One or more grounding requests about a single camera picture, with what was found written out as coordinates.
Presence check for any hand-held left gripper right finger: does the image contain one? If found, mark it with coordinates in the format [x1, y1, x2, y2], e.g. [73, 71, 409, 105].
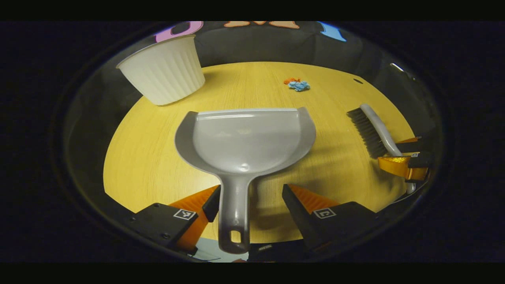
[281, 183, 380, 254]

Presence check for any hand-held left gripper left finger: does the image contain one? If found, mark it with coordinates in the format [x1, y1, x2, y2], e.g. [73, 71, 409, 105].
[129, 184, 222, 254]

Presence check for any small grey broom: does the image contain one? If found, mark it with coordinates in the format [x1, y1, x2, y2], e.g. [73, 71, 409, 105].
[346, 103, 417, 194]

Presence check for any grey plastic dustpan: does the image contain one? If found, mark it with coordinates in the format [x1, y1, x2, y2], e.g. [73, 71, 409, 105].
[174, 106, 317, 254]

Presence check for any wooden desktop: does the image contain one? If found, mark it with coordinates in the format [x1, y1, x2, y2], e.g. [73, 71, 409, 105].
[103, 61, 415, 244]

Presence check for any black backdrop cloth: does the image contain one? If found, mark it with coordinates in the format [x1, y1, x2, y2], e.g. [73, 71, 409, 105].
[107, 21, 438, 131]

